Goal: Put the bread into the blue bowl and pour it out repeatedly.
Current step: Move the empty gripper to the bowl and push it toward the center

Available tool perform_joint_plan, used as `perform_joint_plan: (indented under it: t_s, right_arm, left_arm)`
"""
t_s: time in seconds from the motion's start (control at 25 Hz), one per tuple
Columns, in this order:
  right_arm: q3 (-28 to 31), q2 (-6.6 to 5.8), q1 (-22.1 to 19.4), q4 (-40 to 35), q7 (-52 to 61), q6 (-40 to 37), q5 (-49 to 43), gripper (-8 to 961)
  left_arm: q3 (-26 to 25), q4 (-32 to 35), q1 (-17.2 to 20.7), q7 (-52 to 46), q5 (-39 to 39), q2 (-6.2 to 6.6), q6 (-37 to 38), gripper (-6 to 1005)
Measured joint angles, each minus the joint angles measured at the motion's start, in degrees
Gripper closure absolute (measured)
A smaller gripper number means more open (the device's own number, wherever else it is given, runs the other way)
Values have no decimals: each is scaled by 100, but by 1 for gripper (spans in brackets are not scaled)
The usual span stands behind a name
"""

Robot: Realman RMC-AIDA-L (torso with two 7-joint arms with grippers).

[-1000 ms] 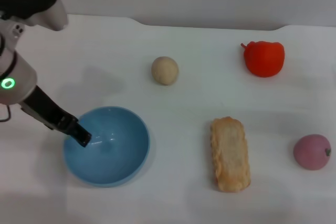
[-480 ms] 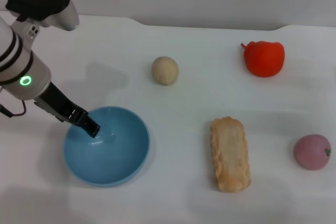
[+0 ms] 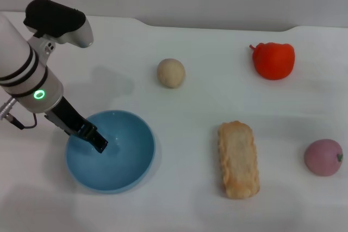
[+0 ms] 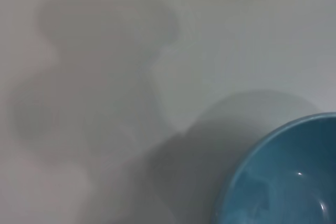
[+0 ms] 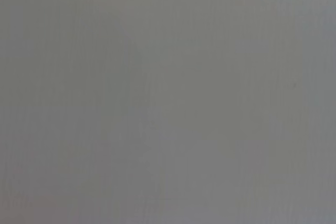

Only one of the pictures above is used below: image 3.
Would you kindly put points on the red bell pepper toy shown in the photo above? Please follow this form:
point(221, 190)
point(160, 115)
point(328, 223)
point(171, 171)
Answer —
point(274, 61)

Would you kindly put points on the pink peach toy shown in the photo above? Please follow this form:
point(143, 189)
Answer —
point(322, 157)

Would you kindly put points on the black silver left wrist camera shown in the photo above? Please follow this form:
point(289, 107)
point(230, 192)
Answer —
point(54, 22)

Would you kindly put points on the blue bowl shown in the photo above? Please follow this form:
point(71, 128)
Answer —
point(122, 166)

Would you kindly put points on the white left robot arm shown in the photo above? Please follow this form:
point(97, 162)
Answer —
point(19, 61)

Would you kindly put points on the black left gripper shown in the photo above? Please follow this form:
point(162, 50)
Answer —
point(66, 116)

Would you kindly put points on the long golden bread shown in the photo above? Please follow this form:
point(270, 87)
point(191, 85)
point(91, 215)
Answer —
point(237, 161)

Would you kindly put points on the round beige bun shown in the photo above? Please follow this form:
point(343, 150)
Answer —
point(170, 73)

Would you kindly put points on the silver left camera bracket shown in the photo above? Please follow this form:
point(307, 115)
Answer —
point(43, 50)

